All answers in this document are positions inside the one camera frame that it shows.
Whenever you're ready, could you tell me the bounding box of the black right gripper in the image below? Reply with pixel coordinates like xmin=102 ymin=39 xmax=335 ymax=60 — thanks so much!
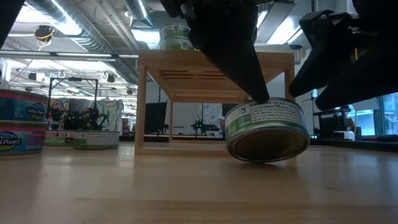
xmin=288 ymin=0 xmax=398 ymax=112

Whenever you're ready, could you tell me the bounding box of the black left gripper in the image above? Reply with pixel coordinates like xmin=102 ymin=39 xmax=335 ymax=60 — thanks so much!
xmin=160 ymin=0 xmax=271 ymax=106

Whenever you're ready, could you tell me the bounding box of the blue Wild Planet salmon can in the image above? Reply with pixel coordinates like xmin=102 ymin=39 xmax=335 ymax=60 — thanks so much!
xmin=0 ymin=88 xmax=49 ymax=123
xmin=0 ymin=120 xmax=48 ymax=157

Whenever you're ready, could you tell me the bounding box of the wooden slatted shelf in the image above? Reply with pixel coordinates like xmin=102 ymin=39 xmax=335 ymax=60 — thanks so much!
xmin=134 ymin=49 xmax=297 ymax=157

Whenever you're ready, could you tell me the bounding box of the white patterned board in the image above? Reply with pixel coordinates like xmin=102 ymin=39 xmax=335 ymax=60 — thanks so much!
xmin=201 ymin=103 xmax=223 ymax=138

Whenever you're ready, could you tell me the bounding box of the black standing panel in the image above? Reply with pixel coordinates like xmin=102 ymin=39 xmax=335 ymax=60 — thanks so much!
xmin=144 ymin=101 xmax=168 ymax=135

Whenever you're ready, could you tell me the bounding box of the white crumpled sheet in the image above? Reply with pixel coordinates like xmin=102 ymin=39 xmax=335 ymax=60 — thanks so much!
xmin=95 ymin=98 xmax=124 ymax=132

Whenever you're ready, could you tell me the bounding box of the colourful patterned cloth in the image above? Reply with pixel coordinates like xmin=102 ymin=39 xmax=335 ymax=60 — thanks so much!
xmin=48 ymin=98 xmax=70 ymax=125

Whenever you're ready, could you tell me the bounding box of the black wire rack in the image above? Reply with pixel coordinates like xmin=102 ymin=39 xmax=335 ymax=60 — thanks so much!
xmin=313 ymin=109 xmax=348 ymax=138

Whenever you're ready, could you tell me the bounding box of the black aluminium rail frame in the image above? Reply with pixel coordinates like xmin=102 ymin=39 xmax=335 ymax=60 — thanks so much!
xmin=119 ymin=133 xmax=398 ymax=154

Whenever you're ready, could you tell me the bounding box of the silver ventilation duct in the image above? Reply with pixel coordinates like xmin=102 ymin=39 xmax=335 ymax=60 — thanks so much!
xmin=23 ymin=0 xmax=139 ymax=85

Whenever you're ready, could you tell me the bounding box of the black metal frame rig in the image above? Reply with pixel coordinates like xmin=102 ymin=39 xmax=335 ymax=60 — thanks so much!
xmin=47 ymin=77 xmax=100 ymax=131

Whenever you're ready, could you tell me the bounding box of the black ceiling cable reel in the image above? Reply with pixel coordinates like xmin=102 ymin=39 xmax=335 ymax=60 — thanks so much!
xmin=33 ymin=24 xmax=56 ymax=52

